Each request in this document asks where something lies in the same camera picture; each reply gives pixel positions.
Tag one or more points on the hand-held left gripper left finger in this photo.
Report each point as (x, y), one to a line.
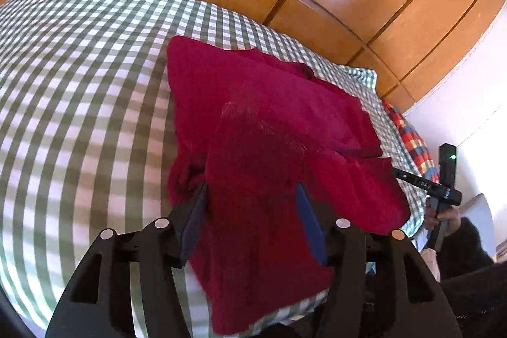
(195, 223)

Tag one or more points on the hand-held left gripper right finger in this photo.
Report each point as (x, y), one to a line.
(313, 227)

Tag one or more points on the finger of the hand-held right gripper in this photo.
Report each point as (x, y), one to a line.
(412, 177)

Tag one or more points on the dark red garment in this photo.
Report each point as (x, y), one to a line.
(269, 132)

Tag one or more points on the person's right forearm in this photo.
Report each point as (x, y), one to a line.
(471, 243)

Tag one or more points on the person's right hand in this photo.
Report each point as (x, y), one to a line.
(449, 217)

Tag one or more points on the multicoloured plaid pillow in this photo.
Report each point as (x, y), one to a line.
(412, 140)

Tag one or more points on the white pillow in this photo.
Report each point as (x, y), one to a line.
(481, 209)

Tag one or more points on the green checked pillow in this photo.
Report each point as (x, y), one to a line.
(362, 78)

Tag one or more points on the person's dark clothing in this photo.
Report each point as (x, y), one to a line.
(475, 302)

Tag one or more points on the green checked bed sheet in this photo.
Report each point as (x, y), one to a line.
(79, 104)

